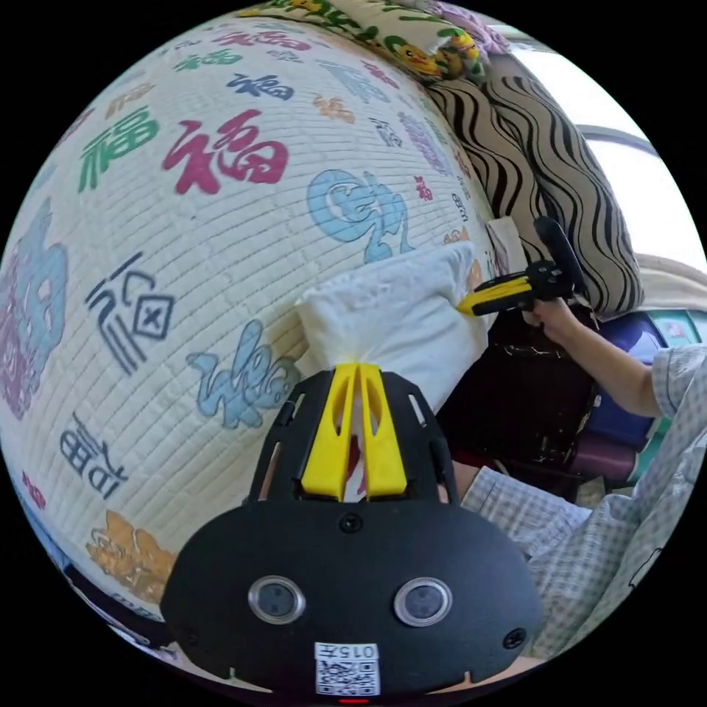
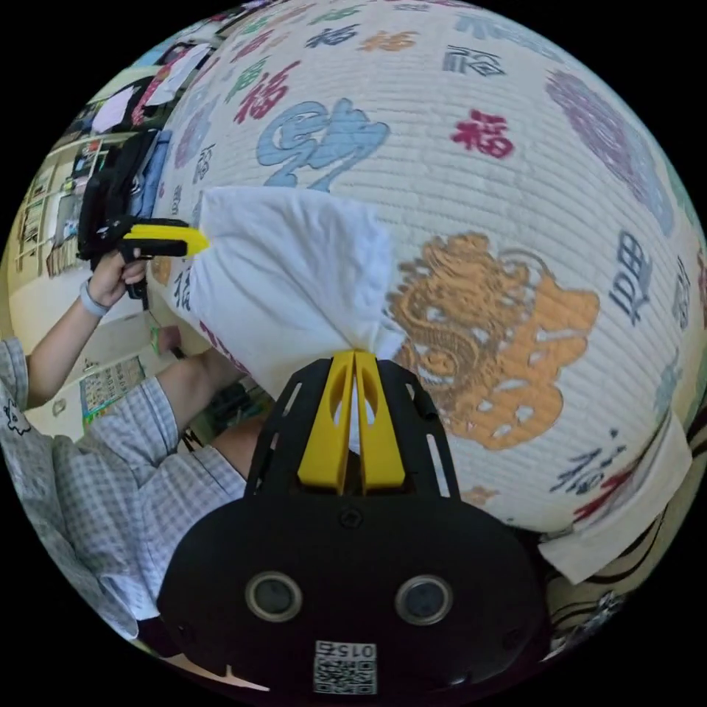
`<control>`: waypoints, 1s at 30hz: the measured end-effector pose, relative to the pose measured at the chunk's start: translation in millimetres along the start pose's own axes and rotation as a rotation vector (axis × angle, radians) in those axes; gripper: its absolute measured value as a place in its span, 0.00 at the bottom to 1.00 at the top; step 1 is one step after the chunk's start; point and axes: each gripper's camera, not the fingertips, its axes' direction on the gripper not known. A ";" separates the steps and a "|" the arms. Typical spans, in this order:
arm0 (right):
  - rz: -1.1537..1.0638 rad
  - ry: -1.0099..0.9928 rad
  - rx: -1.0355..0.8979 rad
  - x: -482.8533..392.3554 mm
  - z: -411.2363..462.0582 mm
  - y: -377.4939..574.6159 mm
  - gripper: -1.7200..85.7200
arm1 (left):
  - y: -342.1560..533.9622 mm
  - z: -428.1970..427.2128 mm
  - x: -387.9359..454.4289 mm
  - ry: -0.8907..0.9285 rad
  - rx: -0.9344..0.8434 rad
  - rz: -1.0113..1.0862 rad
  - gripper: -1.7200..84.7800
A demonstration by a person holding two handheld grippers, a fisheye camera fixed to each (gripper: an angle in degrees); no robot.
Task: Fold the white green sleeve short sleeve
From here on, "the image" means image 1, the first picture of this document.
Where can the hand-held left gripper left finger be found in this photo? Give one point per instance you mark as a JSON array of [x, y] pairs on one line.
[[330, 442]]

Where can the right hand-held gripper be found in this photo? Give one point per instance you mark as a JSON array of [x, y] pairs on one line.
[[555, 284]]

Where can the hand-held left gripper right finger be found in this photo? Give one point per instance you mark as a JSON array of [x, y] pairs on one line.
[[384, 447]]

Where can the white green sleeve shirt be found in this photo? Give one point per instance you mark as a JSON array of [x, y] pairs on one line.
[[397, 315]]

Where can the person's right forearm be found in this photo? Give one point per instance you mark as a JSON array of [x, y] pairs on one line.
[[613, 370]]

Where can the person's right hand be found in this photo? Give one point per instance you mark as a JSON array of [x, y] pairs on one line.
[[555, 320]]

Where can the wavy striped pillow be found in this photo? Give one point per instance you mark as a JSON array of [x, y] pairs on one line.
[[558, 182]]

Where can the window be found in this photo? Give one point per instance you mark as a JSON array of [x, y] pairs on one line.
[[618, 149]]

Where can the bed with printed quilt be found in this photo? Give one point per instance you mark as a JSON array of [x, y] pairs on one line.
[[232, 265]]

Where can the person's body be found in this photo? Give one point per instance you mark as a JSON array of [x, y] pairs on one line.
[[602, 541]]

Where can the purple floral pillow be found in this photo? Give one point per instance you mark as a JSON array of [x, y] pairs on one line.
[[475, 25]]

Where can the duck print pillow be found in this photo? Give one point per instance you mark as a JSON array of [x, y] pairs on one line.
[[381, 33]]

